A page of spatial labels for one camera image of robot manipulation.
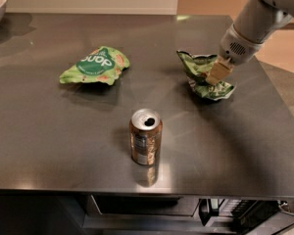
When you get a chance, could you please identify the light green snack bag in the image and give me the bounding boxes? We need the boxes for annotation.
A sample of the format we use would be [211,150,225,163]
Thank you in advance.
[60,46,130,85]

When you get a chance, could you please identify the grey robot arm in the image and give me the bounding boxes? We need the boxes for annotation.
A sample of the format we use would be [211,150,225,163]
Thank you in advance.
[206,0,294,85]

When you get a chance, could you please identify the orange soda can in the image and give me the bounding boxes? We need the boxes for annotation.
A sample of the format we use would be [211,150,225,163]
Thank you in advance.
[129,109,163,165]

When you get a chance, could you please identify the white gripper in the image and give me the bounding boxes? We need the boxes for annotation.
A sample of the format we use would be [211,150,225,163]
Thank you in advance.
[206,25,262,85]

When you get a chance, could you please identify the green jalapeno chip bag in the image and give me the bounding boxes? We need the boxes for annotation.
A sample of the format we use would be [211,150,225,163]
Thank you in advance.
[176,50,236,101]

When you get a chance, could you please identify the black microwave under counter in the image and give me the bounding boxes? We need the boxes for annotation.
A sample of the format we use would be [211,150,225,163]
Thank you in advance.
[82,195,294,235]

